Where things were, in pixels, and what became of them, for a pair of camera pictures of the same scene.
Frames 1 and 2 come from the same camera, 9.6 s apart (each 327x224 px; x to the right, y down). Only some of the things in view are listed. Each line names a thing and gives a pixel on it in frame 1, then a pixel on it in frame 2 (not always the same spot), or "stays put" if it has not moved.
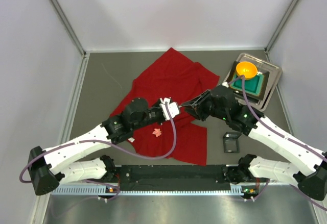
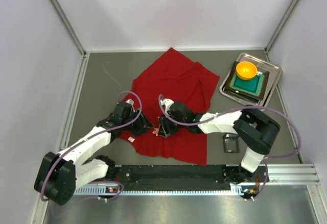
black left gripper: x=158 y=112 to x=141 y=122
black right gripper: x=202 y=105 to x=166 y=125
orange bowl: x=246 y=68 stays put
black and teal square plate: x=255 y=87 stays put
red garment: x=171 y=76 stays put
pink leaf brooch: x=157 y=132 stays put
